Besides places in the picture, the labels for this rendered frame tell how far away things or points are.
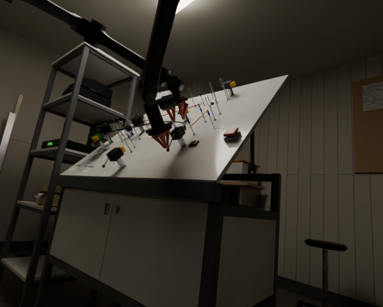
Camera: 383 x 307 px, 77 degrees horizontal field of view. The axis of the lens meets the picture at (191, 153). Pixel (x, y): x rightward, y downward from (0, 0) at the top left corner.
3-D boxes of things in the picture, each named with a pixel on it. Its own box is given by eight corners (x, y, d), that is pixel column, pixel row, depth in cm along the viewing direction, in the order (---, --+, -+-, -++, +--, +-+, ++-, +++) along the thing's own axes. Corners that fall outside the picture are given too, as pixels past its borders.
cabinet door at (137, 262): (193, 334, 72) (207, 202, 81) (97, 281, 107) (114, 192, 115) (198, 331, 74) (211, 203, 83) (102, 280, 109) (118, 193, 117)
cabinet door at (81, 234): (98, 281, 107) (114, 192, 116) (49, 253, 142) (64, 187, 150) (102, 279, 109) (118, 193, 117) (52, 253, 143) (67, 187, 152)
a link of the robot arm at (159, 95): (137, 84, 94) (144, 94, 88) (165, 75, 96) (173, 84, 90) (145, 109, 102) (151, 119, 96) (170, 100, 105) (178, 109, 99)
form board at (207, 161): (61, 176, 153) (59, 175, 152) (156, 108, 220) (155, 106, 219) (217, 184, 79) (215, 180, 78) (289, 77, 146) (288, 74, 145)
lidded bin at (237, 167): (259, 187, 309) (260, 165, 315) (241, 182, 282) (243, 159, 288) (228, 186, 344) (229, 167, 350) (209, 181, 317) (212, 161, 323)
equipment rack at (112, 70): (14, 327, 134) (85, 40, 173) (-12, 292, 172) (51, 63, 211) (97, 306, 172) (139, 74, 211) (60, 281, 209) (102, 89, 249)
